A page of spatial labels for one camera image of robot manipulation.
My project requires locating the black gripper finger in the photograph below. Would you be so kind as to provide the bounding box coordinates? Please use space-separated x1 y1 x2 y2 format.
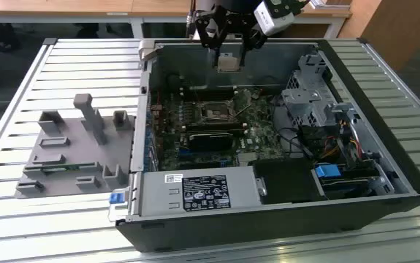
239 16 270 68
194 10 231 68

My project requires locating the silver square CPU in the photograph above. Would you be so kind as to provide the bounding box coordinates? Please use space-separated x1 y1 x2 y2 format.
216 53 240 73

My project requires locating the metal CPU socket cover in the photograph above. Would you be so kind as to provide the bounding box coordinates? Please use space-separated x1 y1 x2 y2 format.
232 89 258 110

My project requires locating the thin metal locking lever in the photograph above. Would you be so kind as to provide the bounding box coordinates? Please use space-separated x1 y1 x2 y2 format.
234 102 255 119

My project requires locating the CPU socket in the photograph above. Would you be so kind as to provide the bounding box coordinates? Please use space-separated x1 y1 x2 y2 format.
199 101 236 123

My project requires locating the grey case release latch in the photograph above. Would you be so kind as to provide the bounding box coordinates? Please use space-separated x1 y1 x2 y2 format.
138 39 166 62

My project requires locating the white paper stack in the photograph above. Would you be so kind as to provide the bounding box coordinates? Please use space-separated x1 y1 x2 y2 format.
307 0 354 9

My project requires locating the silver disk bay cage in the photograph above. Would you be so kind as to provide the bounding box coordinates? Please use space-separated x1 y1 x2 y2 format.
280 53 342 128

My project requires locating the green motherboard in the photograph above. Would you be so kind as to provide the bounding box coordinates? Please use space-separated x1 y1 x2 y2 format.
147 86 291 172

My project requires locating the black graphics card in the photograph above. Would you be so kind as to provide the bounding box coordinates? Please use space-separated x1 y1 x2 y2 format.
187 132 235 152

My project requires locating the wooden cabinet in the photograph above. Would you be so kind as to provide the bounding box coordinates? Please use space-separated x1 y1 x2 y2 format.
338 0 420 72

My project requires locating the silver finned heatsink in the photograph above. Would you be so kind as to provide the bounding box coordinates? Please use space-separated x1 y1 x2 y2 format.
238 152 260 165

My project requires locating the white barcode sticker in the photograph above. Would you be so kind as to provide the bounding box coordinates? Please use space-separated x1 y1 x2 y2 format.
164 173 186 184

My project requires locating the blue disk carrier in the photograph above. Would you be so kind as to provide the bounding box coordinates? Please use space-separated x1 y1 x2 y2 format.
315 163 342 180

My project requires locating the black power supply label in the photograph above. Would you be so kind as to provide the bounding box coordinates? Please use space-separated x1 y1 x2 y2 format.
182 174 232 212

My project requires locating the grey parts rack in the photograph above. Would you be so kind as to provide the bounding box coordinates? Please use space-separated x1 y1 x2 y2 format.
14 93 138 200

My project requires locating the green RAM stick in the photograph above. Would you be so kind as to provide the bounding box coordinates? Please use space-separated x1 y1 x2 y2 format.
42 163 98 173

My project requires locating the silver power supply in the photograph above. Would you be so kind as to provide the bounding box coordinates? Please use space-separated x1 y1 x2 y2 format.
136 165 264 218

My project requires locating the black disk drive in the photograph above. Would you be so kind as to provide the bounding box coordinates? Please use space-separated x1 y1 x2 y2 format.
319 168 380 198

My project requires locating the black PC case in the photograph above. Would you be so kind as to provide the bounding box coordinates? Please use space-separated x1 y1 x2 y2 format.
115 38 420 253

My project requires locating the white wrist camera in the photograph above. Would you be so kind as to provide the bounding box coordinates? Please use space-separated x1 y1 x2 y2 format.
252 0 296 36

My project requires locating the wooden desk white frame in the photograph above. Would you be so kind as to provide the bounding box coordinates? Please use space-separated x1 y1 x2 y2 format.
0 0 140 39
132 0 354 39

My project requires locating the black cable bundle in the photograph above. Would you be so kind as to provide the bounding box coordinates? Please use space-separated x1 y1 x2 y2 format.
275 125 327 158

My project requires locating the yellow red wire bundle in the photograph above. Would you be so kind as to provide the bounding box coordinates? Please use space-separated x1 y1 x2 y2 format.
319 120 364 162

